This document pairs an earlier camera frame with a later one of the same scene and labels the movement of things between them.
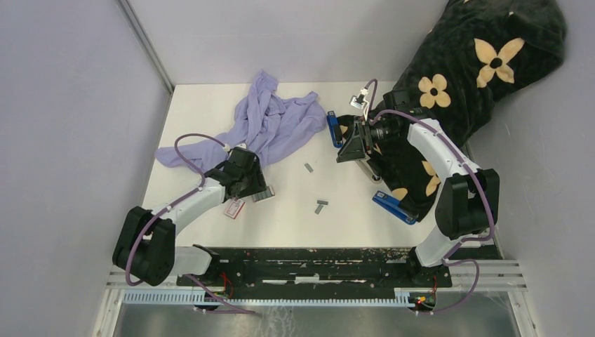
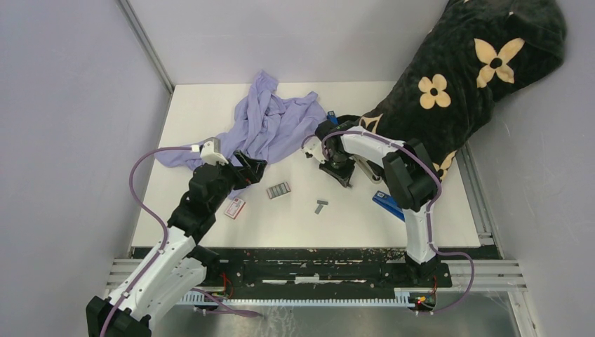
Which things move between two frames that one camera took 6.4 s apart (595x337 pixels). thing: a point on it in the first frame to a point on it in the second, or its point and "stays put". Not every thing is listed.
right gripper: x=353 y=148 to x=344 y=176
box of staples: x=266 y=194 to x=278 y=189
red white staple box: x=234 y=208 stays put
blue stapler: x=393 y=206 stays put
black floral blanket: x=478 y=53 stays put
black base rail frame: x=363 y=267 stays put
